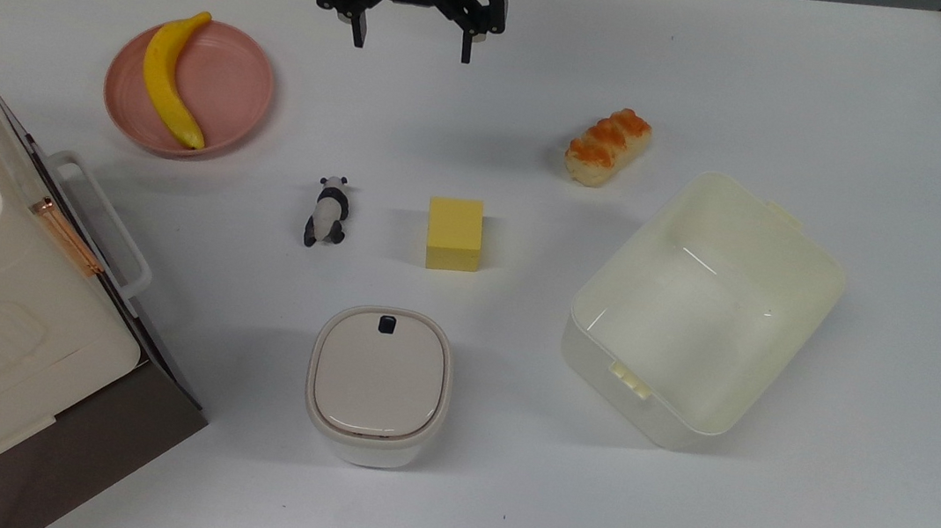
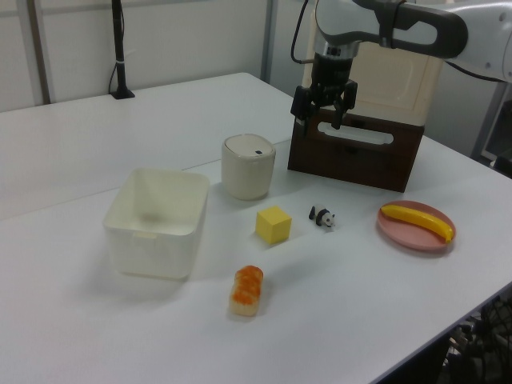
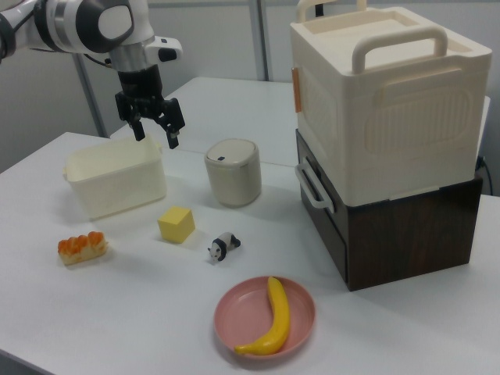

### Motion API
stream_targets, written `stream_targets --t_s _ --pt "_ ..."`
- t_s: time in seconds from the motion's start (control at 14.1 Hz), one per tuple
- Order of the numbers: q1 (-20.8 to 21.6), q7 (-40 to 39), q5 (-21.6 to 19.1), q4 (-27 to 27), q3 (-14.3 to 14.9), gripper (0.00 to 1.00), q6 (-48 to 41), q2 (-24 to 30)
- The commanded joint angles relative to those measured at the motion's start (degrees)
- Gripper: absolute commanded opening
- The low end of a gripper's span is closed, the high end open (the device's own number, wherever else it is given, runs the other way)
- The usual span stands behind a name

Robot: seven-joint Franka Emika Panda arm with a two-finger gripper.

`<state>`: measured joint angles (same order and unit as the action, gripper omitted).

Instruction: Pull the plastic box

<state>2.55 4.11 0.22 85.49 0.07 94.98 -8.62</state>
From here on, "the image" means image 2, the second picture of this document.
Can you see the yellow toy banana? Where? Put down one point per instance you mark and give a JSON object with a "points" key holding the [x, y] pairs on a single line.
{"points": [[420, 220]]}

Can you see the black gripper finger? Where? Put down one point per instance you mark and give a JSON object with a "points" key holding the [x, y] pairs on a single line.
{"points": [[347, 98], [304, 106]]}

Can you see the pink plate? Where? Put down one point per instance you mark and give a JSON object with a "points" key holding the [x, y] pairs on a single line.
{"points": [[404, 236]]}

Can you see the black mesh object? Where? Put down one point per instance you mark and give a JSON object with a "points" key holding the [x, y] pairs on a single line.
{"points": [[488, 340]]}

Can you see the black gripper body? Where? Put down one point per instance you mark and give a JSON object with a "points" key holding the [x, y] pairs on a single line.
{"points": [[331, 76]]}

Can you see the white plastic box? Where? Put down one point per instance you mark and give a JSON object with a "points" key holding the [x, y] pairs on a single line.
{"points": [[160, 256]]}

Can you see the bread roll toy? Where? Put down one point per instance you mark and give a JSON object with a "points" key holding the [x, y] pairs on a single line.
{"points": [[246, 292]]}

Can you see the black table clamp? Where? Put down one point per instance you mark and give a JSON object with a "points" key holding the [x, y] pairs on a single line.
{"points": [[119, 60]]}

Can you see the yellow cube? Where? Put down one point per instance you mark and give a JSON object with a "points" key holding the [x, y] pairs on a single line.
{"points": [[274, 226]]}

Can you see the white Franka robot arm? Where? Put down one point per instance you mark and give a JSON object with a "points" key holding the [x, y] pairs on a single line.
{"points": [[400, 20]]}

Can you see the panda toy figure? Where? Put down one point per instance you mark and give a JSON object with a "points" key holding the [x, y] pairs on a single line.
{"points": [[322, 217]]}

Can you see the beige lidded bin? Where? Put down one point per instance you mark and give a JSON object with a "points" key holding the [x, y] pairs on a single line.
{"points": [[248, 176]]}

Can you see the cream plastic storage box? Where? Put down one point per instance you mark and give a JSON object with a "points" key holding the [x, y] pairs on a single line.
{"points": [[392, 80]]}

